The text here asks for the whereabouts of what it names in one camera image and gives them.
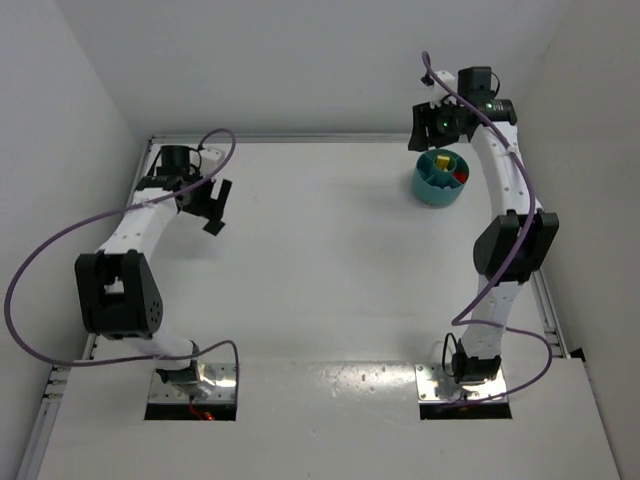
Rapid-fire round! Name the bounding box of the black lego plate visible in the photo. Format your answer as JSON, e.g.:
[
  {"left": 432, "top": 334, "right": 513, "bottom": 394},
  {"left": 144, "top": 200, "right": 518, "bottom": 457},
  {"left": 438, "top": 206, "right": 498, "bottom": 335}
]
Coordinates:
[{"left": 202, "top": 220, "right": 225, "bottom": 236}]

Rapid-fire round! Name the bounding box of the yellow lego brick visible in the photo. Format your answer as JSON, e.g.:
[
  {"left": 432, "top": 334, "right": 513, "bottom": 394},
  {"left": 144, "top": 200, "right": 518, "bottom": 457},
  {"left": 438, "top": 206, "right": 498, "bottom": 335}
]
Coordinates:
[{"left": 434, "top": 155, "right": 452, "bottom": 172}]

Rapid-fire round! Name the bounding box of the red lego brick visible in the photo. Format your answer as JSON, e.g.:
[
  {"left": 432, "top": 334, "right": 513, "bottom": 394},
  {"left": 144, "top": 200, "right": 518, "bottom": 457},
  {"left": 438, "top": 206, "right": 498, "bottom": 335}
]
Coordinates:
[{"left": 453, "top": 171, "right": 468, "bottom": 184}]

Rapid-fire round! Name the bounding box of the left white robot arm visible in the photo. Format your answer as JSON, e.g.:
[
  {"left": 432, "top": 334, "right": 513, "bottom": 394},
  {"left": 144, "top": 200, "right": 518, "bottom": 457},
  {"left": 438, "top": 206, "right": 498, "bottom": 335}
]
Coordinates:
[{"left": 74, "top": 145, "right": 232, "bottom": 388}]

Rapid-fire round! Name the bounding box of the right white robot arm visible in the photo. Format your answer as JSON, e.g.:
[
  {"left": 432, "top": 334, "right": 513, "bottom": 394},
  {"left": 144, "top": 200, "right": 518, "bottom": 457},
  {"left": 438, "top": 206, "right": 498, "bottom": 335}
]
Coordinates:
[{"left": 408, "top": 67, "right": 559, "bottom": 384}]

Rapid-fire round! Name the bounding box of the teal divided round container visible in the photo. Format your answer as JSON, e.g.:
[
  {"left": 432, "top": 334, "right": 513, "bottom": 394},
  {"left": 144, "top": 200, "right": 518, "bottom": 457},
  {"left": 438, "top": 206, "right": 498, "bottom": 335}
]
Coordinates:
[{"left": 410, "top": 149, "right": 469, "bottom": 207}]

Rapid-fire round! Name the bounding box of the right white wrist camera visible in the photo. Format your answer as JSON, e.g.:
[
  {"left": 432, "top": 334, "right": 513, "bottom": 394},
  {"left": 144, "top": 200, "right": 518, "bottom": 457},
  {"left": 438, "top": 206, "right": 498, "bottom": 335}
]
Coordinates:
[{"left": 421, "top": 70, "right": 457, "bottom": 108}]

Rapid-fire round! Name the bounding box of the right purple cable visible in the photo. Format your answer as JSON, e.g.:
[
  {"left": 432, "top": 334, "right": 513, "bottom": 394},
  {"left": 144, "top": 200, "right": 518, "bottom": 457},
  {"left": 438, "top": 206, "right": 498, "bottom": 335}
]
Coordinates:
[{"left": 420, "top": 50, "right": 553, "bottom": 409}]

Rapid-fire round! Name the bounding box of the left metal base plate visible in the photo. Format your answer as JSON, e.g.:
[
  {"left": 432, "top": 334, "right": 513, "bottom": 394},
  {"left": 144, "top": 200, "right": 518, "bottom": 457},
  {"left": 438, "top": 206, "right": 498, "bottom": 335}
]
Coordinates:
[{"left": 148, "top": 362, "right": 236, "bottom": 405}]

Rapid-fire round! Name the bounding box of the metal base plate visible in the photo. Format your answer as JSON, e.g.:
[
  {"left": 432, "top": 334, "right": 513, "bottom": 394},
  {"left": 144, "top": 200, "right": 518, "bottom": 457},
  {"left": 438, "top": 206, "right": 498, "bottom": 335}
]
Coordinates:
[
  {"left": 415, "top": 364, "right": 508, "bottom": 404},
  {"left": 148, "top": 362, "right": 236, "bottom": 405}
]

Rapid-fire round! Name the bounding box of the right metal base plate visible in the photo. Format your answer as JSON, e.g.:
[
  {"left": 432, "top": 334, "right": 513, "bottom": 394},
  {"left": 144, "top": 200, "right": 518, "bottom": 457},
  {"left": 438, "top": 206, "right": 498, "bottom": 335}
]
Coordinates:
[{"left": 415, "top": 364, "right": 508, "bottom": 404}]

